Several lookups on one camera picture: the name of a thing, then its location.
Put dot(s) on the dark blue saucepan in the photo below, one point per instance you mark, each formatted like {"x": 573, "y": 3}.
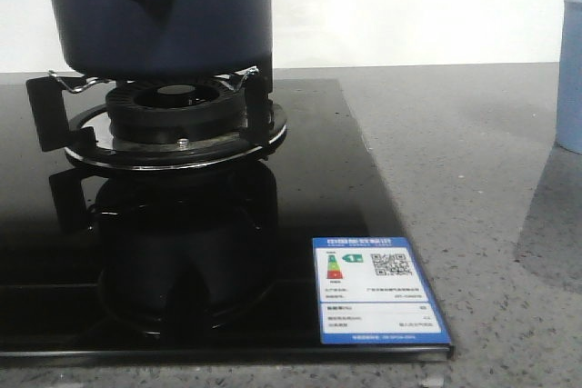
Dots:
{"x": 139, "y": 39}

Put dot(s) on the light blue ribbed cup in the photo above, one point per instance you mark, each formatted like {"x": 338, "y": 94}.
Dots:
{"x": 568, "y": 126}

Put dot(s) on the black pot support grate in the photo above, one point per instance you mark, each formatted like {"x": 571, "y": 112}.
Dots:
{"x": 87, "y": 139}

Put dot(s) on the black gas burner head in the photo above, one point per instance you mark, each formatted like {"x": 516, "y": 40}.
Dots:
{"x": 162, "y": 113}

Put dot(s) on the blue energy label sticker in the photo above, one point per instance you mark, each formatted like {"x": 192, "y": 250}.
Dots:
{"x": 372, "y": 291}

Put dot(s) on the black glass gas cooktop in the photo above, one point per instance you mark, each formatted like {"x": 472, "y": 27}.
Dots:
{"x": 213, "y": 266}

